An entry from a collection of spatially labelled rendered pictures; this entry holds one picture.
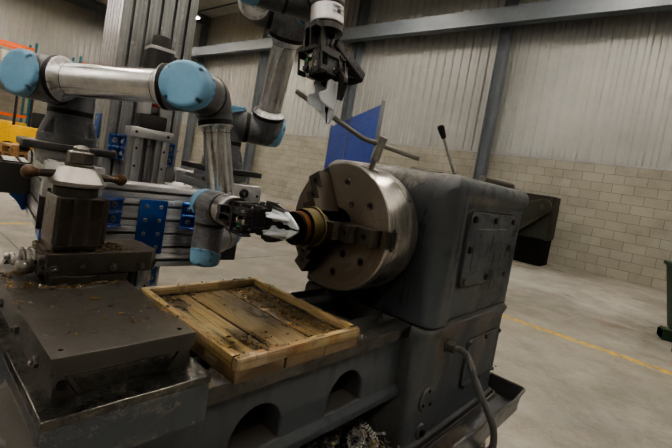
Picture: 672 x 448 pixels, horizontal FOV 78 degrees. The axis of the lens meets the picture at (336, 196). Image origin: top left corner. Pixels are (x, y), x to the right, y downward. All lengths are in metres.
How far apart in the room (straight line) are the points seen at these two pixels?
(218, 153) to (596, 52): 10.80
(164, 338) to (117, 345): 0.05
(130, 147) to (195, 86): 0.55
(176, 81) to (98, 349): 0.69
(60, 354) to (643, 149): 10.74
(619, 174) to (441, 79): 5.13
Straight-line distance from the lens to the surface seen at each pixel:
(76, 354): 0.55
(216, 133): 1.20
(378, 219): 0.94
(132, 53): 1.65
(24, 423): 0.58
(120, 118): 1.62
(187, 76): 1.07
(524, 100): 11.61
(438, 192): 1.04
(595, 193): 10.83
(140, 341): 0.57
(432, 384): 1.22
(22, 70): 1.29
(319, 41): 0.95
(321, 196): 0.98
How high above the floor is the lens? 1.21
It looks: 3 degrees down
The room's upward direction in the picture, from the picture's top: 10 degrees clockwise
